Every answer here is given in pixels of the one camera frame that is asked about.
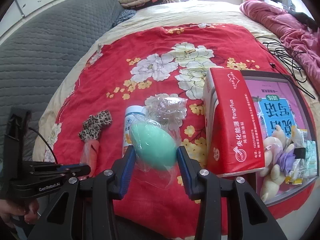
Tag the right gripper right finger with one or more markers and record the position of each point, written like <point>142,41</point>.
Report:
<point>248,217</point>

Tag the purple scrunchie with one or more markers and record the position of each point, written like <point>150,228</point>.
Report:
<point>285,161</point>

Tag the grey quilted headboard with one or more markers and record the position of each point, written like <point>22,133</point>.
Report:
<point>38,56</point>

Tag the white floral scrunchie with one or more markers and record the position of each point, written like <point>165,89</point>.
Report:
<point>299,139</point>

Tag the pink quilt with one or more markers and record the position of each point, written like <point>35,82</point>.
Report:
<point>293,34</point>

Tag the clear crumpled plastic bag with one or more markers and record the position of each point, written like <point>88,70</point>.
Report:
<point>168,109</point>

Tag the white tissue pack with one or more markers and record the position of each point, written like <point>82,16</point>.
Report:
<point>310,166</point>

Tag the left hand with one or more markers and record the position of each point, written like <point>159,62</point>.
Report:
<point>28,211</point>

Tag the red tissue box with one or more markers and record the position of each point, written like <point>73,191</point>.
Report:
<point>234,141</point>

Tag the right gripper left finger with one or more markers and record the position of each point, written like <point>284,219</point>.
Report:
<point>83,209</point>

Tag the beige bed sheet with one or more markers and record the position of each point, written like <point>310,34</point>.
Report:
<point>217,14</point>

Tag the green sponge egg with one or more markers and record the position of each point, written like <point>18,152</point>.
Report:
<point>156,153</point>

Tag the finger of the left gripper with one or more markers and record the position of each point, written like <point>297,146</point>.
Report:
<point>79,170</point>

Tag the pink mask in bag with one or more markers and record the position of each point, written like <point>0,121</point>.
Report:
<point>90,154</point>

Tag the leopard print scrunchie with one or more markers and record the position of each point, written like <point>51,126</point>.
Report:
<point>93,126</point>

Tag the red floral blanket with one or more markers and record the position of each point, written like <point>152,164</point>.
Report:
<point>127,72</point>

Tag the cream plush bear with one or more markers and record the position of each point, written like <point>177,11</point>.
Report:
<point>272,176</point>

